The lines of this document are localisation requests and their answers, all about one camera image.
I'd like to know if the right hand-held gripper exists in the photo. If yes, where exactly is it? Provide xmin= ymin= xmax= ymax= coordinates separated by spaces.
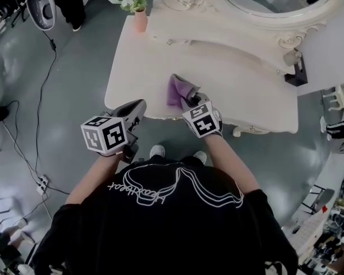
xmin=180 ymin=92 xmax=224 ymax=139

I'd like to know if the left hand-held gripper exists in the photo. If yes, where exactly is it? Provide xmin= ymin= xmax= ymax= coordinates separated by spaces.
xmin=80 ymin=98 xmax=147 ymax=164

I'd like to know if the purple cloth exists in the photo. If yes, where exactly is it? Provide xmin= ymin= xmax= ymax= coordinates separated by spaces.
xmin=166 ymin=73 xmax=202 ymax=110

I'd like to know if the person's right forearm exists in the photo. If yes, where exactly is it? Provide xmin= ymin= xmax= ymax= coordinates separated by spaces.
xmin=202 ymin=135 xmax=261 ymax=196

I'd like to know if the person's left forearm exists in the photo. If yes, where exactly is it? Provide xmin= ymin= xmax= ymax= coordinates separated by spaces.
xmin=65 ymin=152 xmax=124 ymax=205

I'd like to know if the white dressing table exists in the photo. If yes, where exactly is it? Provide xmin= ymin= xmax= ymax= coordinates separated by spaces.
xmin=104 ymin=15 xmax=299 ymax=139

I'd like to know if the person's left shoe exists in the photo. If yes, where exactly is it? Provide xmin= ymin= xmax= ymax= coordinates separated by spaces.
xmin=149 ymin=144 xmax=166 ymax=159

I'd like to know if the person's shoe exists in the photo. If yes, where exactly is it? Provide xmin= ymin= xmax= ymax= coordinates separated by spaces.
xmin=149 ymin=144 xmax=166 ymax=159
xmin=193 ymin=150 xmax=208 ymax=164

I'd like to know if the person's right shoe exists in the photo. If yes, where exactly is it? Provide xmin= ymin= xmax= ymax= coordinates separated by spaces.
xmin=193 ymin=150 xmax=208 ymax=164

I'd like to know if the white ornate oval mirror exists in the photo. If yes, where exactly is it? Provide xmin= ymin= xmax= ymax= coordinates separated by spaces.
xmin=147 ymin=0 xmax=342 ymax=76

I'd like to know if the pink vase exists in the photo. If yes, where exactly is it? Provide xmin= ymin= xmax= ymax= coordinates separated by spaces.
xmin=133 ymin=9 xmax=148 ymax=33

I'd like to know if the glass candle jar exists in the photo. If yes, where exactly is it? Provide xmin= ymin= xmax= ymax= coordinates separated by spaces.
xmin=283 ymin=49 xmax=302 ymax=66

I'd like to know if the black tissue box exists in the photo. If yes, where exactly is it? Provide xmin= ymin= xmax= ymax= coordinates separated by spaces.
xmin=284 ymin=50 xmax=308 ymax=87

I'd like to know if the white power strip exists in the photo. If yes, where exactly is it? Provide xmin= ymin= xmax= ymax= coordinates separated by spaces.
xmin=36 ymin=175 xmax=50 ymax=196

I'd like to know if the person's black t-shirt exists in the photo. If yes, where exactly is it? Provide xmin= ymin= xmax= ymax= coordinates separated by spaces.
xmin=31 ymin=160 xmax=300 ymax=275

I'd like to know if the white stool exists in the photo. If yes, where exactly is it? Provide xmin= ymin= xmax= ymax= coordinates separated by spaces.
xmin=320 ymin=84 xmax=344 ymax=111

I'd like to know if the grey chair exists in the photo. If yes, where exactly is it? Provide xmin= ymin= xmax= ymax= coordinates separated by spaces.
xmin=302 ymin=184 xmax=336 ymax=215

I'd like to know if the white quilted panel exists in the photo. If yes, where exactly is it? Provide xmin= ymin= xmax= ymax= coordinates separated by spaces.
xmin=292 ymin=210 xmax=329 ymax=257

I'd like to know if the black cable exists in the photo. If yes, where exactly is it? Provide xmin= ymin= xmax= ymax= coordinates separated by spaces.
xmin=34 ymin=30 xmax=58 ymax=180

